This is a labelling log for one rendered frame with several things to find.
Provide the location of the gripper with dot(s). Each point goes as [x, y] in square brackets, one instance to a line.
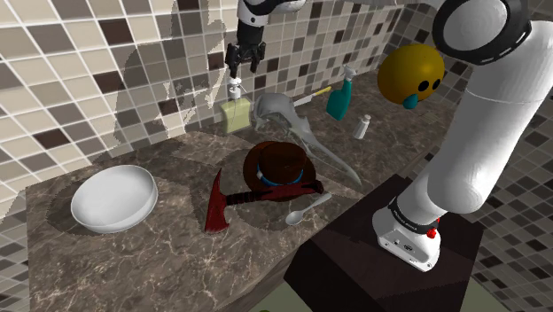
[250, 36]

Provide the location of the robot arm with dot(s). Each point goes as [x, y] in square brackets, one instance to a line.
[492, 121]

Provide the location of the pale green soap dispenser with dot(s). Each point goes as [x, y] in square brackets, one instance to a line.
[235, 114]

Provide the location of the grey long-beaked bird skull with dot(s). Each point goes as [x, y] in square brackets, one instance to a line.
[276, 108]

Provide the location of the teal spray bottle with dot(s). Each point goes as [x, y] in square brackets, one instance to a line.
[339, 101]

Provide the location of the brown hat with blue band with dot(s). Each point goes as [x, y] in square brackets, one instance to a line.
[281, 162]

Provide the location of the white shaker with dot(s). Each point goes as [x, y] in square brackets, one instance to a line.
[361, 128]

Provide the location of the red axe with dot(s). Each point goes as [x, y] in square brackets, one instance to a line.
[216, 211]

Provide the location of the yellow crying face ball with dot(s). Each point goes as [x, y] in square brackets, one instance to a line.
[406, 69]

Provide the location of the silver spoon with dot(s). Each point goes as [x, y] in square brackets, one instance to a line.
[294, 218]

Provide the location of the white bowl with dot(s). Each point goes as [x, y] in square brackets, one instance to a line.
[112, 198]

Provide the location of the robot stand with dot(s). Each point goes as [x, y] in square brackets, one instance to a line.
[345, 259]

